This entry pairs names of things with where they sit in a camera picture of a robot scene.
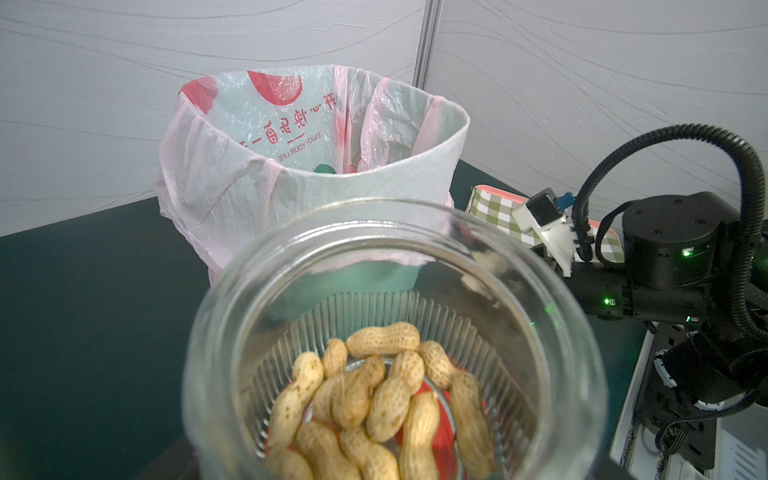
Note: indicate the mint green trash bin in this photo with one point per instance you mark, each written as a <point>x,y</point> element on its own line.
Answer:
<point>365,277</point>

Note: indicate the beige lid glass peanut jar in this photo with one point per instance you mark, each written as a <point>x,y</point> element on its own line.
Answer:
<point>487,322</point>

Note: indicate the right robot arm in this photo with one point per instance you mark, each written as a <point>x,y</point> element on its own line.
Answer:
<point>690,260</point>

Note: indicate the green checkered cloth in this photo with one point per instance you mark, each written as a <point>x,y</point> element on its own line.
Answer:
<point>504,213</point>

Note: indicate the pink tray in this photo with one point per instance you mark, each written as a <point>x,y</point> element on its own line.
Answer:
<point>510,198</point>

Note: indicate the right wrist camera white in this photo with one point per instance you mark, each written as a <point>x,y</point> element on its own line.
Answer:
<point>546,215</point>

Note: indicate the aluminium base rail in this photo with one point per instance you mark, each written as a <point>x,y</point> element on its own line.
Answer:
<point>734,447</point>

